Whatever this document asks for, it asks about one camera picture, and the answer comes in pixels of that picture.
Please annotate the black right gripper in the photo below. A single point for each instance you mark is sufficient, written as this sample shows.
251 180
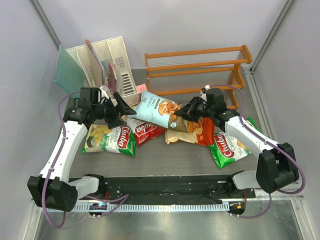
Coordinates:
188 112

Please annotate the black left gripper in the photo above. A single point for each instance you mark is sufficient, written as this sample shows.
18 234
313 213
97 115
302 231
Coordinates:
121 108

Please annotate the beige orange cassava chips bag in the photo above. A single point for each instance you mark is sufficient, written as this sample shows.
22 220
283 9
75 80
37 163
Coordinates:
201 133

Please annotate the red Chuba chips bag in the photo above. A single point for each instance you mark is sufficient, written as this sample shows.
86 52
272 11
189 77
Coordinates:
144 131

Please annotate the light blue cassava chips bag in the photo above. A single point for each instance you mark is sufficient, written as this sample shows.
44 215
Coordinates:
159 111

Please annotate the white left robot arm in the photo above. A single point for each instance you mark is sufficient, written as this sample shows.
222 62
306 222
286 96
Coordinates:
51 188

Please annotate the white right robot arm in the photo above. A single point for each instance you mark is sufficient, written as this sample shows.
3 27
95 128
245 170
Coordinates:
276 163

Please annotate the orange wooden shelf rack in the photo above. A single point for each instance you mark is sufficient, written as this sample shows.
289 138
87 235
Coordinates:
176 73

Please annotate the green Chuba bag left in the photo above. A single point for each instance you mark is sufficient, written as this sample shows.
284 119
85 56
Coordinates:
118 140

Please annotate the green chuba bag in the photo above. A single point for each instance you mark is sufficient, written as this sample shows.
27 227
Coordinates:
226 149
118 140

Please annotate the pink patterned booklet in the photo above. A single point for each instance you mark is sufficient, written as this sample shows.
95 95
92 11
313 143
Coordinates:
113 78

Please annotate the small pink box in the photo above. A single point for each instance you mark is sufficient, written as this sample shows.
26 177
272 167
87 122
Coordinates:
141 88

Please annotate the brown flat board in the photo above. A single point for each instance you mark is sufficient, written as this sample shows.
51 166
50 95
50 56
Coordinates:
96 53

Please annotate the green Chuba bag right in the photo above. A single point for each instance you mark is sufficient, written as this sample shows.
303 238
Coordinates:
226 149

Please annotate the teal green folder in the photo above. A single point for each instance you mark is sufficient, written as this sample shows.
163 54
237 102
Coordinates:
69 75

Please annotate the cream plastic file organizer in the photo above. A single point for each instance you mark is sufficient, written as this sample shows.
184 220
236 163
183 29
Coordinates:
117 53

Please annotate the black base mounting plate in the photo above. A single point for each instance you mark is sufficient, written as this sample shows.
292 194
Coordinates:
173 190

